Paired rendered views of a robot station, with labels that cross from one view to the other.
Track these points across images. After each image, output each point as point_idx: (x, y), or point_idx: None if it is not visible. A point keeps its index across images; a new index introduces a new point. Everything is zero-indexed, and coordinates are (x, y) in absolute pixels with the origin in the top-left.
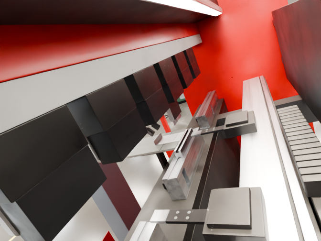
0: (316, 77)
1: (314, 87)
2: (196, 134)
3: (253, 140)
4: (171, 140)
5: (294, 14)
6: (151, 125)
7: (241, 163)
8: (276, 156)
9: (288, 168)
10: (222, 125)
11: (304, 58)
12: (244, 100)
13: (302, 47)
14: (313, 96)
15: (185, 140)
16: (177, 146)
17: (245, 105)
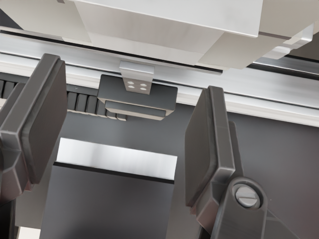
0: (137, 147)
1: (160, 131)
2: (125, 73)
3: (77, 78)
4: (101, 30)
5: (177, 233)
6: (228, 185)
7: (2, 62)
8: (30, 75)
9: (5, 72)
10: (148, 93)
11: (182, 171)
12: (313, 117)
13: (174, 188)
14: (178, 116)
15: (93, 52)
16: (36, 35)
17: (268, 110)
